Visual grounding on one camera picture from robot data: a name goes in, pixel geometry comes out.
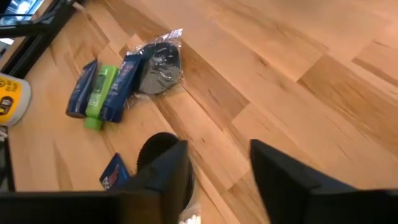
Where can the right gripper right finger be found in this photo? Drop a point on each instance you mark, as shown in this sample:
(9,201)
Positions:
(311,205)

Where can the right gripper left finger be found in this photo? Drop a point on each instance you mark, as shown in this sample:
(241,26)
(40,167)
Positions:
(93,208)

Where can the black round ribbed puff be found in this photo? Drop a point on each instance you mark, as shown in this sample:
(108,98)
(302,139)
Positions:
(152,149)

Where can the cotton swabs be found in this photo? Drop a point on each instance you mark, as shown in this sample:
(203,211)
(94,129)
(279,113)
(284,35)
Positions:
(189,220)

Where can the dark blue travel tube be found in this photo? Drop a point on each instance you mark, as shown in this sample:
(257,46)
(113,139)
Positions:
(119,90)
(81,93)
(113,174)

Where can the yellow wipes canister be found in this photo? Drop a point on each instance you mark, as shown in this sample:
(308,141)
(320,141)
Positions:
(12,99)

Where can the black puff in clear bag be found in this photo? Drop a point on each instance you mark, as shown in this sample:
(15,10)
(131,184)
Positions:
(160,70)

